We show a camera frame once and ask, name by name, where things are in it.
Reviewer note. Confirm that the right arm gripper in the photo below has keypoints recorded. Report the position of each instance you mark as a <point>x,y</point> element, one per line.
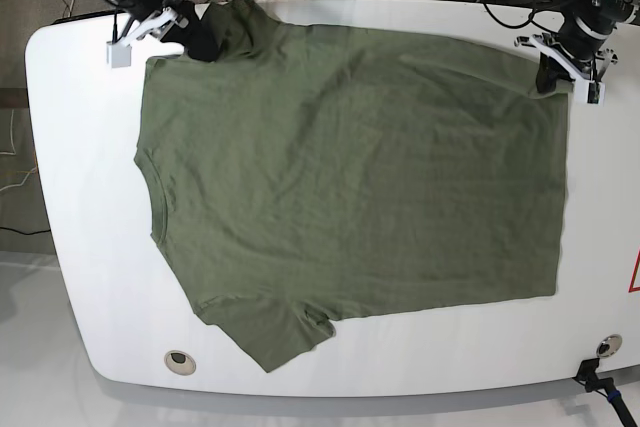
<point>203,47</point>

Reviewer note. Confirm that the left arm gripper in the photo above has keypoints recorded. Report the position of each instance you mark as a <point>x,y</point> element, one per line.
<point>575,49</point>

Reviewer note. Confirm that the olive green T-shirt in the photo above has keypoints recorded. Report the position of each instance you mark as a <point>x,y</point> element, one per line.
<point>313,174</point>

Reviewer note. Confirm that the red triangle sticker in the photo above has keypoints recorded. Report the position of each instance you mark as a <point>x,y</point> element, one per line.
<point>634,285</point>

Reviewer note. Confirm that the right table grommet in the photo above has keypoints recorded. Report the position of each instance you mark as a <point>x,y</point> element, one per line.
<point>609,346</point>

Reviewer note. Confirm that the table grommet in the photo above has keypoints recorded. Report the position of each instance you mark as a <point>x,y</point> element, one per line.
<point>609,346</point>
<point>180,363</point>

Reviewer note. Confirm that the black table clamp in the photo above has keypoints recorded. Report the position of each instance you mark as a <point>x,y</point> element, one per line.
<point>591,382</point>

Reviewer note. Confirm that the left table grommet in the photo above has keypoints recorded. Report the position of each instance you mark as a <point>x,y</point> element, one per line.
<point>180,363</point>

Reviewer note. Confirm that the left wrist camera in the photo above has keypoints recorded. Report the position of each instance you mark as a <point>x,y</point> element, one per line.
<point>588,92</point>

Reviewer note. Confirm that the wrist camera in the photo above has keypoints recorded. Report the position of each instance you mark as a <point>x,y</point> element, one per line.
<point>118,55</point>
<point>588,92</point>

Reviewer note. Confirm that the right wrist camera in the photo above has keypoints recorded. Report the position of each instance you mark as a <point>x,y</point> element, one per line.
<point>118,55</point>

